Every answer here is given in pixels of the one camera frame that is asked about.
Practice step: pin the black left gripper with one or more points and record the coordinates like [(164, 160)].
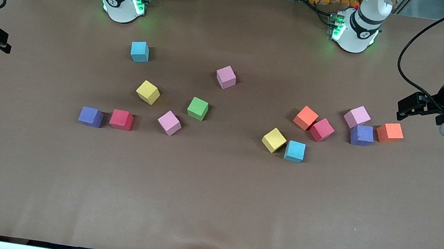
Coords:
[(436, 105)]

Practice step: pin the cyan foam cube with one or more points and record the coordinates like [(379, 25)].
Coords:
[(139, 51), (294, 151)]

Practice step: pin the orange foam cube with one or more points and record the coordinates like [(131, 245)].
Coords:
[(389, 132), (305, 117)]

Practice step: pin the red foam cube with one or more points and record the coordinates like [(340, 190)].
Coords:
[(321, 130), (121, 119)]

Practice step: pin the purple foam cube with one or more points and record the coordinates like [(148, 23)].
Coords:
[(90, 116), (361, 134)]

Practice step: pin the pink foam cube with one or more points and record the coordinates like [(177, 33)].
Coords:
[(169, 122), (357, 116), (226, 76)]

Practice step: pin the green foam cube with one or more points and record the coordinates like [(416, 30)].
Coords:
[(197, 108)]

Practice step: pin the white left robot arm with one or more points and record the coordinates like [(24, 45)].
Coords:
[(359, 31)]

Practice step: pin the yellow foam cube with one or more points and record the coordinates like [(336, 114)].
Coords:
[(148, 91), (273, 139)]

